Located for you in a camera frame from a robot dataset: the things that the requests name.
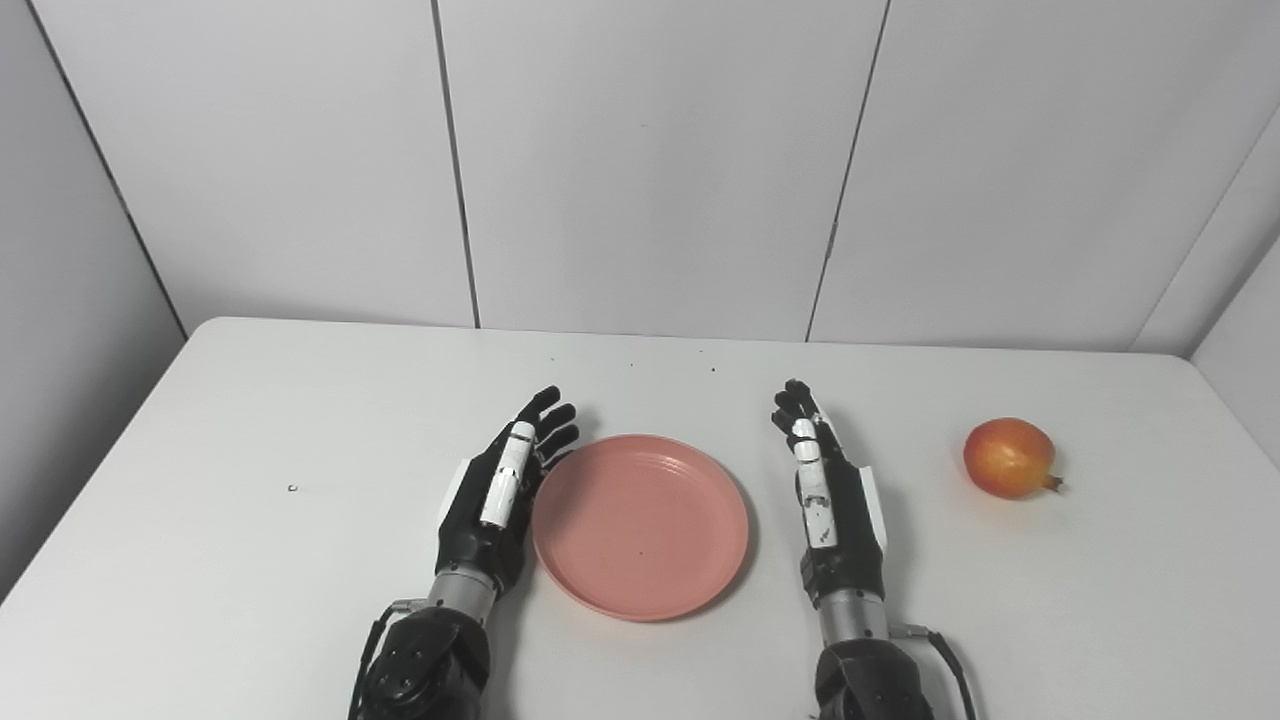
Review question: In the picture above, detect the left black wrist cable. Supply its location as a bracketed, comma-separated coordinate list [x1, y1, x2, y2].
[347, 598, 429, 720]

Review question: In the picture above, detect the red yellow pomegranate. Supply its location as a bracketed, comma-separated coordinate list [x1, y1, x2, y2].
[963, 417, 1064, 500]

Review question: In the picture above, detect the pink round plate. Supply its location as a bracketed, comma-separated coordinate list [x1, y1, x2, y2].
[531, 433, 750, 623]

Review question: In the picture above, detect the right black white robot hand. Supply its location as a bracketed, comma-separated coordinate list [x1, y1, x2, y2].
[771, 378, 889, 609]

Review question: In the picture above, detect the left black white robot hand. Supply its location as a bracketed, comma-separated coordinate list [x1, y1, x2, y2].
[435, 386, 581, 599]

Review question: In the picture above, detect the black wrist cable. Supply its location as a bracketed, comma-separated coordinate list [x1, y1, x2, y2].
[890, 622, 979, 720]
[347, 598, 429, 720]

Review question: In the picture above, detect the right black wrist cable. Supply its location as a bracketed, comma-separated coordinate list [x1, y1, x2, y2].
[890, 622, 979, 720]

